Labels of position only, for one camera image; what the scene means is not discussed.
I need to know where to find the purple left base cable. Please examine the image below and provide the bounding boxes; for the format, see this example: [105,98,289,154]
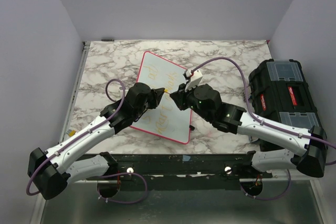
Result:
[98,172,148,204]

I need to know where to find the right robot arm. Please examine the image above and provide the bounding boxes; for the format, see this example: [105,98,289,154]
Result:
[170,84,327,178]

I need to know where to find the black toolbox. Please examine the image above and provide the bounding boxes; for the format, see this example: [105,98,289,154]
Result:
[248,59,322,129]

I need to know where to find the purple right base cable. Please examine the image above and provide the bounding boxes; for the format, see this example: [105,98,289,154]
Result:
[244,170,291,200]

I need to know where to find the small yellow grey object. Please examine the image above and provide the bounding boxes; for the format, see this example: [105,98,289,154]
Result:
[67,130,76,137]

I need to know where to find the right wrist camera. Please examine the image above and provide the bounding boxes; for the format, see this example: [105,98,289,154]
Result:
[183,69,203,92]

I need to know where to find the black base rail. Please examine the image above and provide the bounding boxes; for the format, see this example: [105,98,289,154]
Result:
[86,152,274,190]

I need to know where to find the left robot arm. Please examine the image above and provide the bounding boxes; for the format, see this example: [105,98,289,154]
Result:
[26,82,165,200]

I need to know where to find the pink framed whiteboard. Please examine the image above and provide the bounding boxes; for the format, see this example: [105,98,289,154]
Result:
[131,51,192,144]

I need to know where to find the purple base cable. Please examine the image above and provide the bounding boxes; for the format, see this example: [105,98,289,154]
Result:
[244,170,291,200]
[98,172,148,204]

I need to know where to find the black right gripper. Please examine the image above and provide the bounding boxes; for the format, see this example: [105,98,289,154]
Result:
[171,80,212,122]

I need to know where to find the aluminium frame rail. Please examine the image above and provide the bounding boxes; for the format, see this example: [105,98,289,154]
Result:
[57,41,91,144]

